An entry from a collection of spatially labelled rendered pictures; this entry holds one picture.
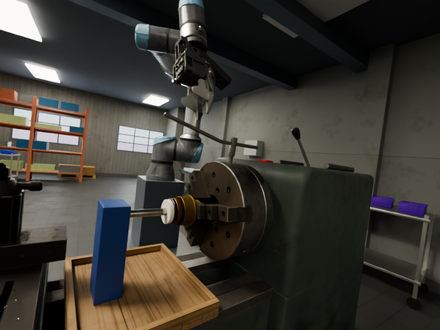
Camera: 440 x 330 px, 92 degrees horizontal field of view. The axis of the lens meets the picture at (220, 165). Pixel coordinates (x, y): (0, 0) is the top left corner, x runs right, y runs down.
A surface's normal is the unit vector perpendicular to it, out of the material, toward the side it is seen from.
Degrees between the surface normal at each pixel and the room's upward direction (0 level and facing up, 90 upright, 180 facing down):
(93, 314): 0
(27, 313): 0
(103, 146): 90
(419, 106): 90
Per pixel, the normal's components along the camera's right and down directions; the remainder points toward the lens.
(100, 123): 0.53, 0.09
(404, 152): -0.84, -0.08
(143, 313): 0.11, -0.99
